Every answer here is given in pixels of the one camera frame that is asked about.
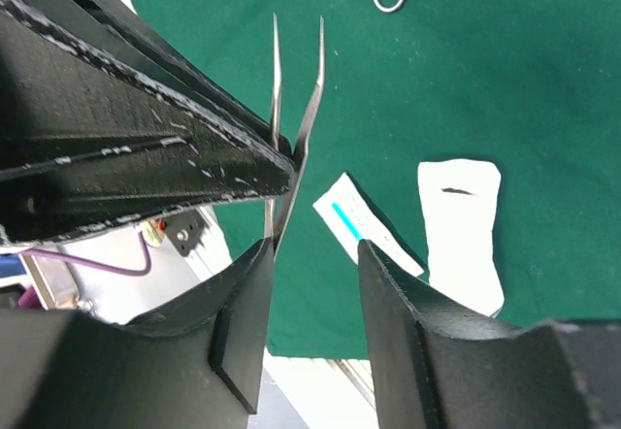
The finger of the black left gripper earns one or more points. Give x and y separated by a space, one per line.
89 143
121 18

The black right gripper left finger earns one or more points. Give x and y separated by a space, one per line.
194 362

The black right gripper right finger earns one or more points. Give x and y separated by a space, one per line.
438 364

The dark green surgical cloth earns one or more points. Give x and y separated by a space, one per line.
531 85

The green striped white packet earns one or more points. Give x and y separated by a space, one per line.
351 219

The white crinkled sterile pouch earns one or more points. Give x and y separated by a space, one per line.
459 203

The aluminium rail frame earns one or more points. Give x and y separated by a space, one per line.
119 276

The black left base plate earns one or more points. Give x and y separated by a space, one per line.
184 230

